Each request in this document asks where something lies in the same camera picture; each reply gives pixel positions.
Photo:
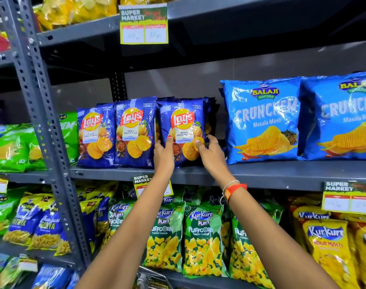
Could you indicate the person's left hand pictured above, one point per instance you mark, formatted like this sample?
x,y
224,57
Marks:
x,y
163,159

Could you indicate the person's right hand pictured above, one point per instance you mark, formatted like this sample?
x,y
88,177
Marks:
x,y
214,161

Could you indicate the person's left thumb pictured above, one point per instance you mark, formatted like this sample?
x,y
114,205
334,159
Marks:
x,y
170,143

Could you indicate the person's right thumb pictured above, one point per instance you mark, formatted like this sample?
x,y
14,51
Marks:
x,y
199,147

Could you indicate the dark blue chips bag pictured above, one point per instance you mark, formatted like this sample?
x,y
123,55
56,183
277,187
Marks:
x,y
183,123

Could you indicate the person's right forearm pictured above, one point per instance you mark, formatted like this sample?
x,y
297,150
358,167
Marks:
x,y
270,243

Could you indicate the person's left forearm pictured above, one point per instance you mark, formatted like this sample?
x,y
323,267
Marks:
x,y
125,237

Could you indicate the row of dark blue packets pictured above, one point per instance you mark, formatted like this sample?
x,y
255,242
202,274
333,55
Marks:
x,y
134,129

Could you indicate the orange wristband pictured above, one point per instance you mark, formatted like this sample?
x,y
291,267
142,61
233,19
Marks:
x,y
234,189

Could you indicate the grey metal shelf rack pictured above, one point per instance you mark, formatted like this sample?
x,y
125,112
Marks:
x,y
261,175

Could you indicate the large light blue wafers packet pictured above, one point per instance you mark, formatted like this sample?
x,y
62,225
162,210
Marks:
x,y
339,117
261,117

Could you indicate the row of green puffed corn packets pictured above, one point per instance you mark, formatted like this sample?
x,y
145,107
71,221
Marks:
x,y
201,237

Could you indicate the blue yellow fried snack packet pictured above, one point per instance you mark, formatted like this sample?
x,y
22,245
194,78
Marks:
x,y
22,219
50,231
94,207

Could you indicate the green chip packet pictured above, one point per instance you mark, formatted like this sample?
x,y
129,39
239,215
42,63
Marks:
x,y
1,210
70,135
37,154
8,150

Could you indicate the metal shopping basket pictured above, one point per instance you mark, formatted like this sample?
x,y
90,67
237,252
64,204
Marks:
x,y
151,279

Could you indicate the pile of yellow chip packets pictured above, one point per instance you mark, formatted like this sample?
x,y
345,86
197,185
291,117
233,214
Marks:
x,y
74,10

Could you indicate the small blue snack packet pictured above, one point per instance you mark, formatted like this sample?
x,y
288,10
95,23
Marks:
x,y
50,278

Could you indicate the small green snack packet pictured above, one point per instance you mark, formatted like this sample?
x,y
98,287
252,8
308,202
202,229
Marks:
x,y
4,269

